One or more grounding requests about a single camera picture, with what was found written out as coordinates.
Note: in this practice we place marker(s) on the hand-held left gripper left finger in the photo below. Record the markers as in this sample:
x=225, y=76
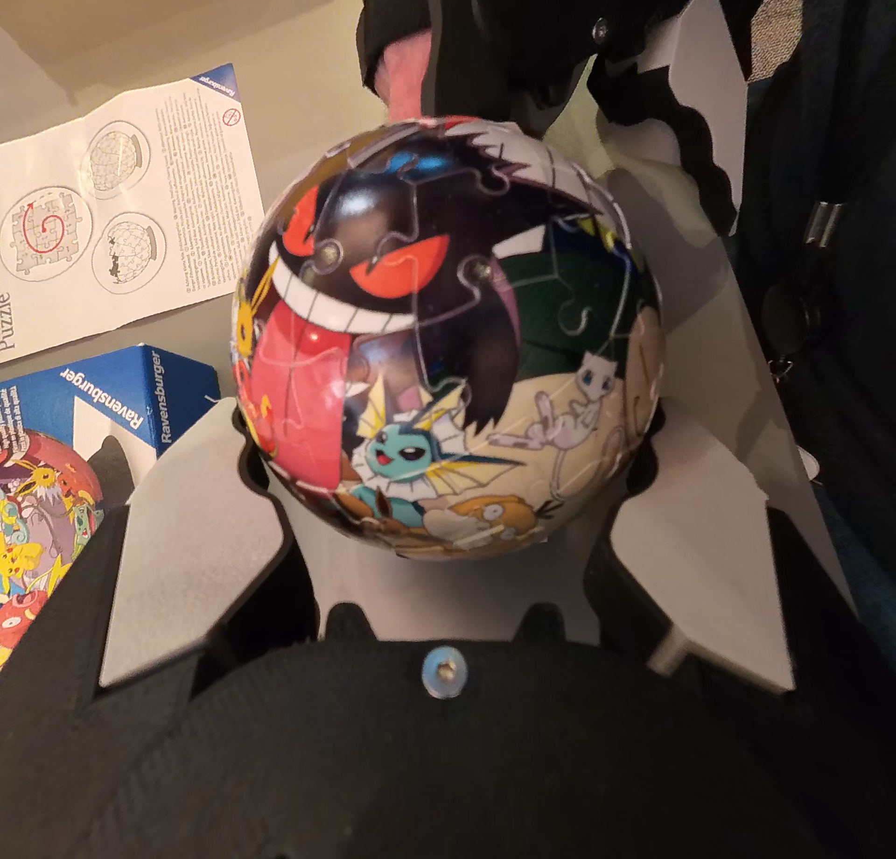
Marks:
x=196, y=565

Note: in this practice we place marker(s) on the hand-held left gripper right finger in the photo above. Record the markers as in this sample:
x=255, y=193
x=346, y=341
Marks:
x=707, y=565

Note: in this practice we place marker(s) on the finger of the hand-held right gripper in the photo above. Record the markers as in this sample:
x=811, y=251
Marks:
x=707, y=68

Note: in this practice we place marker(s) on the colourful puzzle ball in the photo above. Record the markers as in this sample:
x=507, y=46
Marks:
x=448, y=313

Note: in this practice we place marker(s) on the blue puzzle box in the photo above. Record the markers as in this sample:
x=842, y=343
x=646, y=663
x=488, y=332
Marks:
x=105, y=397

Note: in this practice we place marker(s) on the person's right hand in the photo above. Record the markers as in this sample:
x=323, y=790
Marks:
x=406, y=75

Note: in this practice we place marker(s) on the white instruction sheet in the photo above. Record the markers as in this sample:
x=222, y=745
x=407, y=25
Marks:
x=140, y=208

